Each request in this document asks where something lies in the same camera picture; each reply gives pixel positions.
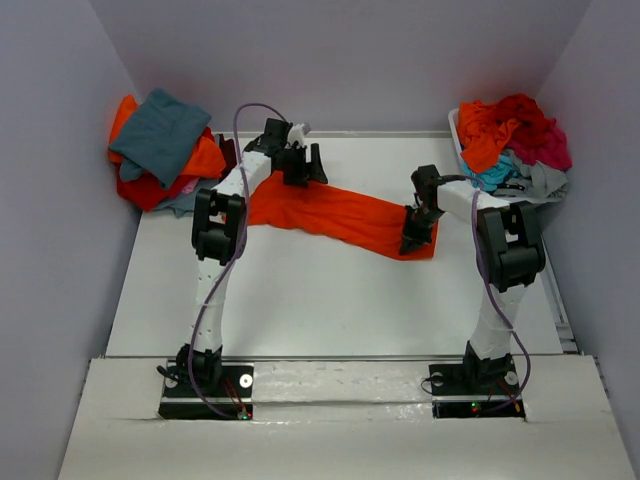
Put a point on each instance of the magenta crumpled t shirt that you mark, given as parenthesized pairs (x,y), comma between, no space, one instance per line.
(553,152)

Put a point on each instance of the white laundry basket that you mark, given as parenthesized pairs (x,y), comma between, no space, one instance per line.
(453,117)

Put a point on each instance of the teal folded t shirt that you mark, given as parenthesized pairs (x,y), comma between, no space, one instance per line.
(159,138)

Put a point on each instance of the pink folded t shirt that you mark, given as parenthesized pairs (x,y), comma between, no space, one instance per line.
(190,187)

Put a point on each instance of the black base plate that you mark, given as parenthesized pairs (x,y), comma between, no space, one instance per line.
(229,400)
(454,397)

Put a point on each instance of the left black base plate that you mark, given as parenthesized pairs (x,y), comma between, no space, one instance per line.
(229,400)

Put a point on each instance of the cyan crumpled t shirt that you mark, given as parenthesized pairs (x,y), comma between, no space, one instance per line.
(490,179)

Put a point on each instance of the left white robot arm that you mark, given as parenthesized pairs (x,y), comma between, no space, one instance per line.
(219,235)

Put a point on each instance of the red folded t shirt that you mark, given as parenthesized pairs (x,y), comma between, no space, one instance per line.
(146,192)

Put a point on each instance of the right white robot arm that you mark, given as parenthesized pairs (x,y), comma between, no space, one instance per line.
(509,256)

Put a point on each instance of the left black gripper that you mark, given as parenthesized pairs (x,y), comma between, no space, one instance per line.
(300,177)

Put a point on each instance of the orange folded t shirt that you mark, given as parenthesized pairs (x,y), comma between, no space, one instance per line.
(206,160)

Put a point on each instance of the grey crumpled t shirt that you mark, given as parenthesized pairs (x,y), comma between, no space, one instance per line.
(537,183)

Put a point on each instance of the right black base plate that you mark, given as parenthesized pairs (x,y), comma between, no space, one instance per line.
(454,397)

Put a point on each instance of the dark maroon t shirt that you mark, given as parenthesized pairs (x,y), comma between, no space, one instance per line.
(228,149)

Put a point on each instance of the grey-blue bottom t shirt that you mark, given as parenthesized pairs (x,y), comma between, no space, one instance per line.
(184,204)

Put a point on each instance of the orange t shirt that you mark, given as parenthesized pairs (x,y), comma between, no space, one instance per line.
(356,219)
(206,160)

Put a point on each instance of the red crumpled t shirt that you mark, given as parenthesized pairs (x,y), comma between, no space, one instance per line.
(533,125)

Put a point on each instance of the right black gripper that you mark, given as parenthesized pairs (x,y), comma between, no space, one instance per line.
(413,239)

